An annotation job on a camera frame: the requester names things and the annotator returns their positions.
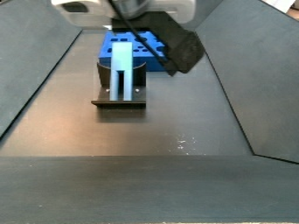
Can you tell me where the light blue square-circle object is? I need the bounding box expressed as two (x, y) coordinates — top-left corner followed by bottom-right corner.
(109, 42), (133, 101)

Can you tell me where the black curved fixture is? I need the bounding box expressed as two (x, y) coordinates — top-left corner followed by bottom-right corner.
(91, 64), (145, 109)

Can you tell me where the blue shape sorter block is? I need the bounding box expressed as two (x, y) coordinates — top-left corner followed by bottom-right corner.
(97, 31), (164, 72)

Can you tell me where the black cable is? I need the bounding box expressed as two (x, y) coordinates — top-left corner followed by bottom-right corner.
(107, 0), (171, 67)

